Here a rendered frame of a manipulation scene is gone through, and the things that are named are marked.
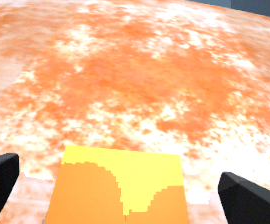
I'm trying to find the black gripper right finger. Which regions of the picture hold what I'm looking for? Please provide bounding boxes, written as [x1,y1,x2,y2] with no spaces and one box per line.
[217,171,270,224]

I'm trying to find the orange block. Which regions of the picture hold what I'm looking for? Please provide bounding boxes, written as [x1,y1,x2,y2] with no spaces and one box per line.
[46,145,190,224]

